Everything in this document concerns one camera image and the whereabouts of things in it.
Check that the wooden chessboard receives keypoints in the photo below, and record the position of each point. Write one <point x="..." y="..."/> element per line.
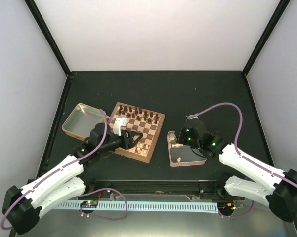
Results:
<point x="150" y="132"/>

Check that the black frame post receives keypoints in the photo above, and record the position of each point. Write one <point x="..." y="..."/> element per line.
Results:
<point x="272" y="23"/>
<point x="34" y="10"/>

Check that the black frame post left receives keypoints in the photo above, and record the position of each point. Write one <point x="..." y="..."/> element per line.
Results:
<point x="34" y="10"/>

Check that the black frame post right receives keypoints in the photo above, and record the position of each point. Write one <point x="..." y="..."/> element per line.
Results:
<point x="272" y="23"/>

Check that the white slotted cable duct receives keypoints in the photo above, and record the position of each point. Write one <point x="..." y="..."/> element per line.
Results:
<point x="204" y="207"/>

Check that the right controller board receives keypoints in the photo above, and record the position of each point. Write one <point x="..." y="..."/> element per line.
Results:
<point x="229" y="206"/>

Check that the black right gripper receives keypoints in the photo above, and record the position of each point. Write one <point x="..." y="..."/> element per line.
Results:
<point x="180" y="137"/>

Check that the black front rail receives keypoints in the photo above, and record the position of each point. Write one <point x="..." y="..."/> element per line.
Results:
<point x="164" y="187"/>

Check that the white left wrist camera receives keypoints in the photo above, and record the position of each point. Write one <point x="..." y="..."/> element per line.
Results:
<point x="118" y="123"/>

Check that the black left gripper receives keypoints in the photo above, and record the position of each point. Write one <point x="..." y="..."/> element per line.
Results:
<point x="129" y="139"/>

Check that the pink plastic tray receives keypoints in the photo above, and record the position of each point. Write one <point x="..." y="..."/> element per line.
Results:
<point x="189" y="157"/>

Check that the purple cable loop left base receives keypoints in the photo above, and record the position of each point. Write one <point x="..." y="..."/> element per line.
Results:
<point x="107" y="205"/>

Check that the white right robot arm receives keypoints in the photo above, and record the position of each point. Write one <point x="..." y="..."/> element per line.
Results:
<point x="267" y="185"/>

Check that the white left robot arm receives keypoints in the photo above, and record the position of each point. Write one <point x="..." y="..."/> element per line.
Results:
<point x="24" y="207"/>

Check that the yellow metal tin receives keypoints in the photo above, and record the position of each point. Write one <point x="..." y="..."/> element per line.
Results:
<point x="81" y="121"/>

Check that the left controller board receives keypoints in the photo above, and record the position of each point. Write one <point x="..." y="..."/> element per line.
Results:
<point x="89" y="204"/>

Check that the controller board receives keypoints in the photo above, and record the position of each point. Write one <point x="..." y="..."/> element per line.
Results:
<point x="229" y="206"/>
<point x="89" y="204"/>

